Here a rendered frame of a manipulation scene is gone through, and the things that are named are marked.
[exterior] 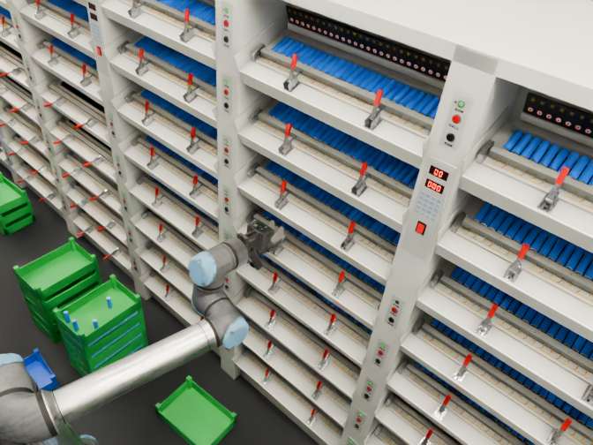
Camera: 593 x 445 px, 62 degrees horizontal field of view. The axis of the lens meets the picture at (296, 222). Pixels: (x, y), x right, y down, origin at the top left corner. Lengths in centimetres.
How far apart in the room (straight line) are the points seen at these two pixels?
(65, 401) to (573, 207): 122
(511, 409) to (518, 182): 65
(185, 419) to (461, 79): 188
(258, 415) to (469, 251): 147
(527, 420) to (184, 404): 151
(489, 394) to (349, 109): 85
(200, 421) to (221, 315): 104
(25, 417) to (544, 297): 121
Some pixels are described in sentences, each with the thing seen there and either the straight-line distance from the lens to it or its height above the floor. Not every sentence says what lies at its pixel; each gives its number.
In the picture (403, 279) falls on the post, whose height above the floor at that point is 118.
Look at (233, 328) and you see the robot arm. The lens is 142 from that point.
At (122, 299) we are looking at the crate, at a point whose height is 32.
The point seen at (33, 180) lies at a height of 15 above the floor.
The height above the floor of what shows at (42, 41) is 120.
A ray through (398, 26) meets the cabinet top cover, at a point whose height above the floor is 180.
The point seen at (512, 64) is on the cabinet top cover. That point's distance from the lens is 104.
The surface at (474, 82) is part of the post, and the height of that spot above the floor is 175.
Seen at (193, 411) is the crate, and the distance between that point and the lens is 245.
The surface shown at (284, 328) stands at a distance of 200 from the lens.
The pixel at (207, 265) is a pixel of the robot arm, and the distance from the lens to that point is 142.
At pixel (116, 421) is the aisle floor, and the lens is 248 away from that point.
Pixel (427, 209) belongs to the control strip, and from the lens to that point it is 122.
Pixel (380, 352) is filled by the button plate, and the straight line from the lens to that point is 161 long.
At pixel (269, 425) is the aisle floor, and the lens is 241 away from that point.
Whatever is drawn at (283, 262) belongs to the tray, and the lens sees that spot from 169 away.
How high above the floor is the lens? 212
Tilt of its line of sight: 39 degrees down
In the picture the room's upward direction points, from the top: 6 degrees clockwise
